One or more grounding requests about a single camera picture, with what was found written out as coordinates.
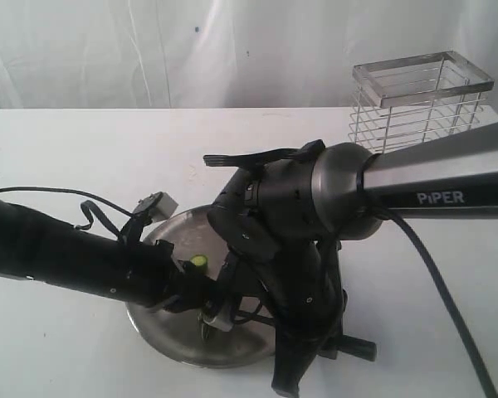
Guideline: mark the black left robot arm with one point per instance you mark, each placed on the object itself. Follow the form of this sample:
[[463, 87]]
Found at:
[[100, 259]]

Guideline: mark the round cut cucumber slice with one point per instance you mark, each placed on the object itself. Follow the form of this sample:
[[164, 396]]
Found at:
[[200, 263]]

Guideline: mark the round steel plate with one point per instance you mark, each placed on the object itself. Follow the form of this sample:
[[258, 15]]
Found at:
[[177, 335]]

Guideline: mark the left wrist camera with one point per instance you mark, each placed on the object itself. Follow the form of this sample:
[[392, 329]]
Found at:
[[155, 208]]

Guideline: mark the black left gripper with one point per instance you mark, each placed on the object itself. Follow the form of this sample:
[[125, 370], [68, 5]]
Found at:
[[180, 285]]

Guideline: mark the wire metal basket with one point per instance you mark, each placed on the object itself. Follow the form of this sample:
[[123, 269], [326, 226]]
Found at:
[[403, 102]]

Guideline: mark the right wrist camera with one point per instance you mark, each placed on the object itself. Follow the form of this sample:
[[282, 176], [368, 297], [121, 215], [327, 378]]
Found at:
[[233, 282]]

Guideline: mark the white backdrop curtain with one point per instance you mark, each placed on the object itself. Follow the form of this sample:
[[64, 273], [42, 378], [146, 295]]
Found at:
[[216, 54]]

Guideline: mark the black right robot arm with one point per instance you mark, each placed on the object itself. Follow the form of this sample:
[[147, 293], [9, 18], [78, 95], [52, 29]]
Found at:
[[285, 211]]

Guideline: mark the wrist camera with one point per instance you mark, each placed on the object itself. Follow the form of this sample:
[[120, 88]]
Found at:
[[155, 208], [233, 282]]

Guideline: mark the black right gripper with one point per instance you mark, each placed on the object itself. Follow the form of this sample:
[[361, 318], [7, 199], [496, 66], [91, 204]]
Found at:
[[305, 297]]

